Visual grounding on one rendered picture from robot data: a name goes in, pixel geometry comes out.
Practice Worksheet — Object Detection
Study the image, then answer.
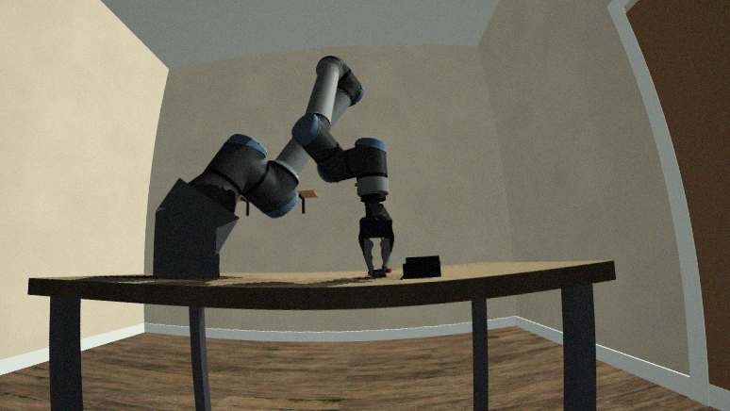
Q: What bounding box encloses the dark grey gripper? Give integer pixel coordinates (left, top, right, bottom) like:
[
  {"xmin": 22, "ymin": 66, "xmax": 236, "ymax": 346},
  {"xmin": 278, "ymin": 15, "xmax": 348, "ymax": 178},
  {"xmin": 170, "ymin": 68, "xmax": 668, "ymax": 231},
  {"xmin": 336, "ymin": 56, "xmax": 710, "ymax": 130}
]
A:
[{"xmin": 358, "ymin": 193, "xmax": 394, "ymax": 276}]

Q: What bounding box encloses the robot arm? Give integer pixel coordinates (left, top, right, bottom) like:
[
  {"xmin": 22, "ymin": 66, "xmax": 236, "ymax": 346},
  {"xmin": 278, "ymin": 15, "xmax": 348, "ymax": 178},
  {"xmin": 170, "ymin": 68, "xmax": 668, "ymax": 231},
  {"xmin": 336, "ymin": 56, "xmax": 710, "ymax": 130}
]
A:
[{"xmin": 188, "ymin": 56, "xmax": 389, "ymax": 218}]

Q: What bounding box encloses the black rack of bins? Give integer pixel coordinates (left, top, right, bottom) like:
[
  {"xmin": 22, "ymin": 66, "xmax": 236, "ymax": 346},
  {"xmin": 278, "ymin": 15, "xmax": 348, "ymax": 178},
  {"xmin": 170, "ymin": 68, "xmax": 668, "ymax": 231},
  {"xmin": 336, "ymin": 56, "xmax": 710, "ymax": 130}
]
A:
[{"xmin": 403, "ymin": 255, "xmax": 441, "ymax": 278}]

